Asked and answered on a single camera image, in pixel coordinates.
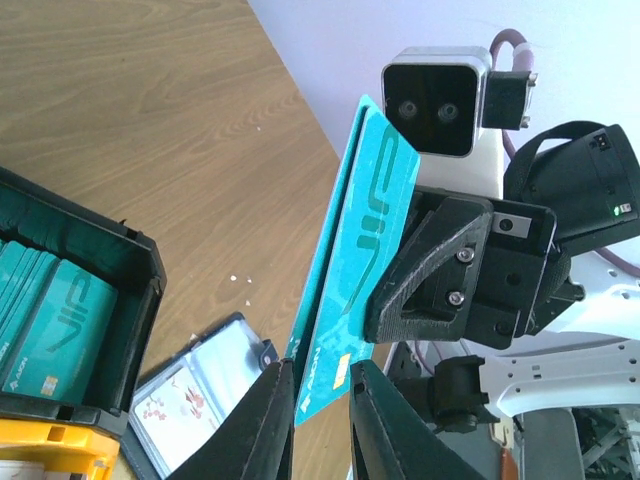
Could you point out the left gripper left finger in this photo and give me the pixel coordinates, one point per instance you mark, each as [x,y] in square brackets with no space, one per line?
[256,440]

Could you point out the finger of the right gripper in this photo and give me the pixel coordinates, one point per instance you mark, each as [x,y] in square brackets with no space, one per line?
[427,289]

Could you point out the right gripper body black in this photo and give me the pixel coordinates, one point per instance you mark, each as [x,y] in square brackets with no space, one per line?
[511,272]

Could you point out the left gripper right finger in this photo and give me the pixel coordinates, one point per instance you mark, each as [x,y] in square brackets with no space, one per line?
[389,439]

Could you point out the navy blue card holder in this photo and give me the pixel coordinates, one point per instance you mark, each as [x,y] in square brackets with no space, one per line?
[225,361]

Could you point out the teal vip card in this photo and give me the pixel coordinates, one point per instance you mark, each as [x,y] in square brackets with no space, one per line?
[368,235]
[300,338]

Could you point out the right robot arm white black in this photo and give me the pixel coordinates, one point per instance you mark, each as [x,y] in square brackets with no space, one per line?
[587,175]

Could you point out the orange bin with cards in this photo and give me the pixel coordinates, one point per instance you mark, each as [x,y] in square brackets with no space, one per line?
[32,446]

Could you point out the black bin with teal cards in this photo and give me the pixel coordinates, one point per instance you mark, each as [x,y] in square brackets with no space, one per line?
[126,259]

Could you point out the teal card stack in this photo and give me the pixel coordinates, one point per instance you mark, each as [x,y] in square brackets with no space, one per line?
[54,316]

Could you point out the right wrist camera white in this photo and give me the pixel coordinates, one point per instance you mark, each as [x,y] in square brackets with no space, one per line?
[441,99]

